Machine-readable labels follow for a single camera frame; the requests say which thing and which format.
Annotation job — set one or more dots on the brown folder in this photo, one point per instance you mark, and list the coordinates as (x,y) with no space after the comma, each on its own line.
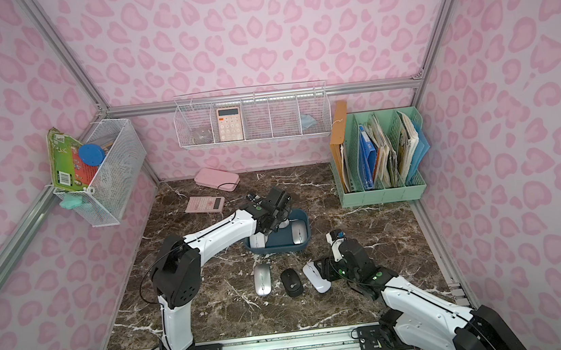
(337,140)

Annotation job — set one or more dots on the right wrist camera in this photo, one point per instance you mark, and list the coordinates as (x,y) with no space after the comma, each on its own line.
(335,238)

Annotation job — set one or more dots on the white mouse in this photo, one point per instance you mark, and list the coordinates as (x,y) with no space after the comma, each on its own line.
(314,276)
(257,241)

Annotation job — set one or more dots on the light blue folder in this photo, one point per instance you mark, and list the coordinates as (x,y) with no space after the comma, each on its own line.
(420,151)

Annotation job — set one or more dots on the pink calculator in shelf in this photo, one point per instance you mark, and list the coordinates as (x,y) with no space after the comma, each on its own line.
(230,124)

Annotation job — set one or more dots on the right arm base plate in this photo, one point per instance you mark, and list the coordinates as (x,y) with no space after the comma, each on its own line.
(374,339)

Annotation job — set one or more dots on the white mesh side basket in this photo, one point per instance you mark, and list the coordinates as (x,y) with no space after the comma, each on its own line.
(109,186)

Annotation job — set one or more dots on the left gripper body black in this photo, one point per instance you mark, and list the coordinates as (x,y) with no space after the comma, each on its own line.
(271,214)

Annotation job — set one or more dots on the pink calculator on table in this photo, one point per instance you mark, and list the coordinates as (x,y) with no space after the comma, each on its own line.
(207,204)

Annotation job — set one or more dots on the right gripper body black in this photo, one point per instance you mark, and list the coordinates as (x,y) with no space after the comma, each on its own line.
(333,264)

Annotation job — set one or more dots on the silver mouse in box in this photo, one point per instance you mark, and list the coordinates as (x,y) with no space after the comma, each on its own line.
(299,231)

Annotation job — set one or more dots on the blue round lid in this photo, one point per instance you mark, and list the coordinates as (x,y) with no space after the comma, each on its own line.
(91,155)

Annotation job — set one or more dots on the mint green clip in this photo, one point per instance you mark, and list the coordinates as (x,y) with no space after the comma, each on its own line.
(71,201)

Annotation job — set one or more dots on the white wire wall shelf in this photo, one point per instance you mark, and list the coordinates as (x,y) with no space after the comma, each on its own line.
(269,112)

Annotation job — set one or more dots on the green file organizer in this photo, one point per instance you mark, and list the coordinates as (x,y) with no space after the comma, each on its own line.
(357,195)

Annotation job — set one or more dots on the white papers stack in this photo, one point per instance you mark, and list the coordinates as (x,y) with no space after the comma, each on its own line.
(408,142)

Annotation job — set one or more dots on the green packaged item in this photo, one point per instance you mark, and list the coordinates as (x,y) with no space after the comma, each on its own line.
(61,148)

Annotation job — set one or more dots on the white mouse in box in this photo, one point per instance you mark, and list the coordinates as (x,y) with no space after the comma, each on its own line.
(257,241)

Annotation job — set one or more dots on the silver computer mouse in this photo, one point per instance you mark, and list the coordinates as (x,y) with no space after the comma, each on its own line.
(263,279)

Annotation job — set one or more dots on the black computer mouse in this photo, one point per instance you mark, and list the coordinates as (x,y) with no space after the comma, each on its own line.
(292,283)

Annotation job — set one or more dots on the pink pencil case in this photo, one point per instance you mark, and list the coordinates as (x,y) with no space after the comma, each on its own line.
(217,179)

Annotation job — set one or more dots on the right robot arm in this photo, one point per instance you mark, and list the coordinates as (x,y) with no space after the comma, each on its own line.
(414,316)

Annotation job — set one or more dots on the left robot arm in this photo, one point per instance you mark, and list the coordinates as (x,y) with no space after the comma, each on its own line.
(176,275)

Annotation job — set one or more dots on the teal storage box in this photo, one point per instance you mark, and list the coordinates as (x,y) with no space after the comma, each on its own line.
(281,241)

